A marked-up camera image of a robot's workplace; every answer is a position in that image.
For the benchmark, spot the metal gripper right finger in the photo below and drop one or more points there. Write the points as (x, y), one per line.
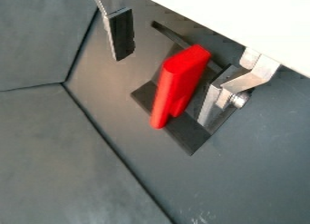
(230, 89)

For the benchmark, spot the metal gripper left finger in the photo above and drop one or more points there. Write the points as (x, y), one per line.
(118, 20)

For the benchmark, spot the red square-circle object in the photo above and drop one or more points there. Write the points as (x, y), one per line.
(180, 73)

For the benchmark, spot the dark grey regrasp stand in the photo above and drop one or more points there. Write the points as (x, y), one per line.
(196, 124)

